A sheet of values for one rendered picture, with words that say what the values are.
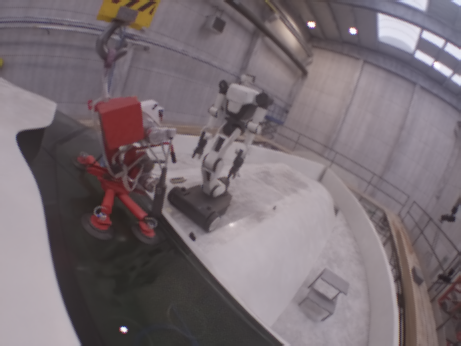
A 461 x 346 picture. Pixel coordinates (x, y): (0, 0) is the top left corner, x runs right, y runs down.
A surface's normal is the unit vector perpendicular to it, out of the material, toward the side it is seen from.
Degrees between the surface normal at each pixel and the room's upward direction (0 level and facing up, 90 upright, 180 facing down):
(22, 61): 90
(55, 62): 90
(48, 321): 20
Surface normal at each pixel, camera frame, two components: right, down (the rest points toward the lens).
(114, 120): 0.69, 0.48
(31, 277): 0.55, -0.83
